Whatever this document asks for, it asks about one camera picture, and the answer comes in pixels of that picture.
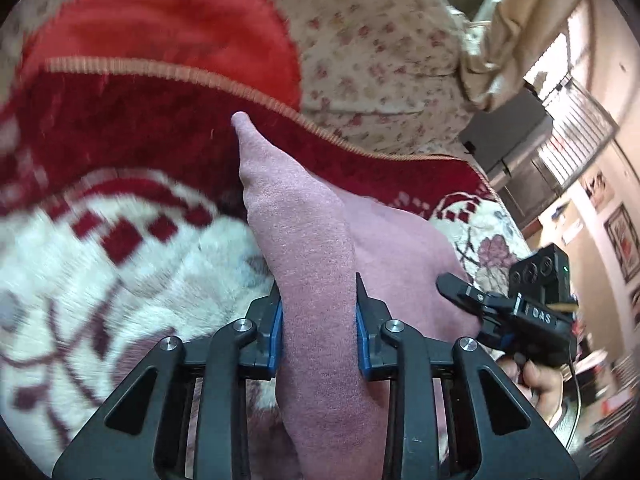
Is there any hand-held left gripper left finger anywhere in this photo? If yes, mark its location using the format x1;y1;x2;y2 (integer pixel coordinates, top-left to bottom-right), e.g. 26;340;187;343
51;280;285;480

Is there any person's right hand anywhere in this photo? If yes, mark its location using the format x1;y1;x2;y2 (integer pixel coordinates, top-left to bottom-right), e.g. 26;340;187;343
500;355;568;426

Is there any red and white plush blanket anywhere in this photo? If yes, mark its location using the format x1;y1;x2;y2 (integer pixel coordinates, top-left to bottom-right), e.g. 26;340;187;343
0;57;531;480

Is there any red cloth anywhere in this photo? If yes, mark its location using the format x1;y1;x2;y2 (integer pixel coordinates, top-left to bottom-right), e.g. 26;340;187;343
15;0;303;111

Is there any beige curtain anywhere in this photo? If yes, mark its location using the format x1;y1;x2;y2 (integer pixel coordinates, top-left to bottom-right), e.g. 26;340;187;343
457;0;593;111

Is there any mauve long-sleeved shirt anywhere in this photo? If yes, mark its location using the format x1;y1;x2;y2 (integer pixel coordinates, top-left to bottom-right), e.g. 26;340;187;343
231;111;473;480

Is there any window with metal grille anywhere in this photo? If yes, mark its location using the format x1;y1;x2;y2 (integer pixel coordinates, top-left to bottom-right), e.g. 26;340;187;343
522;10;618;191

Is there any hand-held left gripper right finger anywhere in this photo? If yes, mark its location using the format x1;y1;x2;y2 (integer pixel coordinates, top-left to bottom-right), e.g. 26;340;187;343
354;272;581;480

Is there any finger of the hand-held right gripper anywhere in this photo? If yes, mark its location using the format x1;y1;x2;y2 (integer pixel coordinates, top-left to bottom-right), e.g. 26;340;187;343
436;272;503;322

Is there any floral beige cushion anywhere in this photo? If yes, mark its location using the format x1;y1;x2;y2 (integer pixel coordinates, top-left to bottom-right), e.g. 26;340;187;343
0;0;481;161

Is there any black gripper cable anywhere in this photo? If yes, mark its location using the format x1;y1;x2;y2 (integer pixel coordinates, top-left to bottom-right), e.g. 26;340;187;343
567;350;585;453

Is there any framed wall picture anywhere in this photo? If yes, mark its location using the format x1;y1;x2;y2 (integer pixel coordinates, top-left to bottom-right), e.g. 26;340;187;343
604;203;640;283

